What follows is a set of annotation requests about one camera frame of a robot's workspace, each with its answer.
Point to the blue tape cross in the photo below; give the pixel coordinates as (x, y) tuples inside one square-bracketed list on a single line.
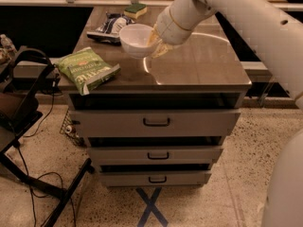
[(151, 207)]

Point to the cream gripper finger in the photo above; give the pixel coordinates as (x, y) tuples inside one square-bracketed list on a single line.
[(154, 37), (161, 49)]

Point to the middle grey drawer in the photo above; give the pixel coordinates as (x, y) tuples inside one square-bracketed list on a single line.
[(119, 156)]

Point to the blue white chip bag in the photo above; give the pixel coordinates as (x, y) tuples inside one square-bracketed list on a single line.
[(108, 32)]

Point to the white ceramic bowl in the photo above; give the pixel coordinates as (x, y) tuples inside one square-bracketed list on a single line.
[(137, 40)]

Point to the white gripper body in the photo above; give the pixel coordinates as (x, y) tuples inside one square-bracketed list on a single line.
[(172, 29)]

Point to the green yellow sponge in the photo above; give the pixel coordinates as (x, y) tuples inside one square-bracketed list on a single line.
[(135, 10)]

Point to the grey drawer cabinet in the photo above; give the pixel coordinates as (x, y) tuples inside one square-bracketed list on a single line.
[(202, 74)]

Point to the wire mesh basket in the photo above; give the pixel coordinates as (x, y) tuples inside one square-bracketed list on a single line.
[(69, 131)]

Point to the green jalapeno chip bag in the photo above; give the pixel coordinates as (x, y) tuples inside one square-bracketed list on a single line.
[(86, 69)]

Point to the grey drawer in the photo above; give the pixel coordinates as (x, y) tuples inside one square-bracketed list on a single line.
[(155, 178), (149, 123), (119, 156)]

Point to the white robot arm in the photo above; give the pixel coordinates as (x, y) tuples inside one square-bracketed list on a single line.
[(277, 39)]

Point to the black folding stand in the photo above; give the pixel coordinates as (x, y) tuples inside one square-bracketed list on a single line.
[(18, 113)]

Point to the bottom grey drawer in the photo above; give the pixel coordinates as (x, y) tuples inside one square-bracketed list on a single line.
[(155, 178)]

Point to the top grey drawer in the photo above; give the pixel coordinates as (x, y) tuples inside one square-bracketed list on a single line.
[(149, 123)]

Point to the clear plastic water bottle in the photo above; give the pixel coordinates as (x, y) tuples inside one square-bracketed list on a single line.
[(7, 43)]

